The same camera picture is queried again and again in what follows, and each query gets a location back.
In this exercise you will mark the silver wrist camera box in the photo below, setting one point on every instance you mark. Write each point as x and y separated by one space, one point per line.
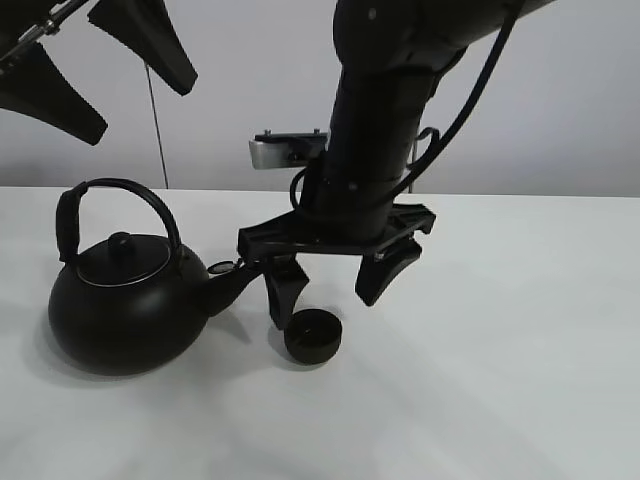
286 150

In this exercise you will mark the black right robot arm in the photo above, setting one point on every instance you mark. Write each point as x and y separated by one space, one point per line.
393 56

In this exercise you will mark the small black teacup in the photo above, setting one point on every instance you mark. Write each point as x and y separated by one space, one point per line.
313 336

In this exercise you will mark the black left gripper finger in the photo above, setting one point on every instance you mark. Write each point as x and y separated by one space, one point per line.
146 29
33 86

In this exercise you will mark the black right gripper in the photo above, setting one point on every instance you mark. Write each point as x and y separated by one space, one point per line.
384 257

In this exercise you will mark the black round teapot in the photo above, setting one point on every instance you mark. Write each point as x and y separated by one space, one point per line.
132 302

